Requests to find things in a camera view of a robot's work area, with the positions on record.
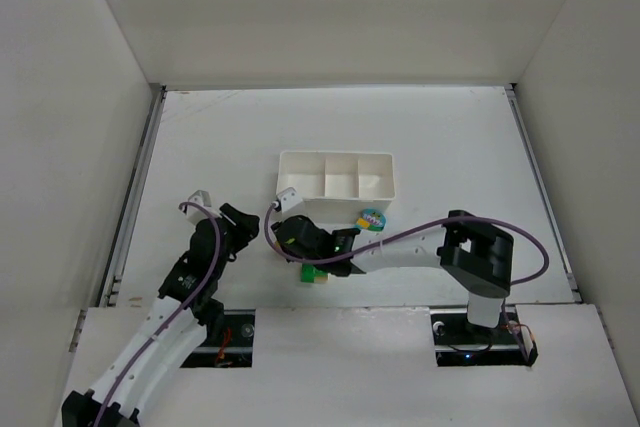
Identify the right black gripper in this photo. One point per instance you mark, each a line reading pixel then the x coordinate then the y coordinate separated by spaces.
pixel 296 239

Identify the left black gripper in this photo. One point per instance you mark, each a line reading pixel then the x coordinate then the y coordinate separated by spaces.
pixel 236 223

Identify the green and yellow lego block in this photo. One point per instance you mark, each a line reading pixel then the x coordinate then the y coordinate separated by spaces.
pixel 312 275

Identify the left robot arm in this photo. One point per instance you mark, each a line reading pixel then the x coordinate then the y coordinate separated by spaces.
pixel 181 318

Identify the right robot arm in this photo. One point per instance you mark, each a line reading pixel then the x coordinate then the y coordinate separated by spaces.
pixel 477 255

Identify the white three-compartment tray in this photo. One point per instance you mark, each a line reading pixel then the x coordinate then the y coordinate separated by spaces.
pixel 338 176

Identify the multicolor lego cluster with frog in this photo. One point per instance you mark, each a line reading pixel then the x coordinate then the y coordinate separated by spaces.
pixel 371 220

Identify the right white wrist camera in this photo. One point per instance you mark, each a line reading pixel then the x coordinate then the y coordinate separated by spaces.
pixel 290 202

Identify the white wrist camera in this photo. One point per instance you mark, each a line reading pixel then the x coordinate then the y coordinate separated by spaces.
pixel 290 202
pixel 198 205

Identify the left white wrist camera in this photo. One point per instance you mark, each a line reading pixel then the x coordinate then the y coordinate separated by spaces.
pixel 198 205

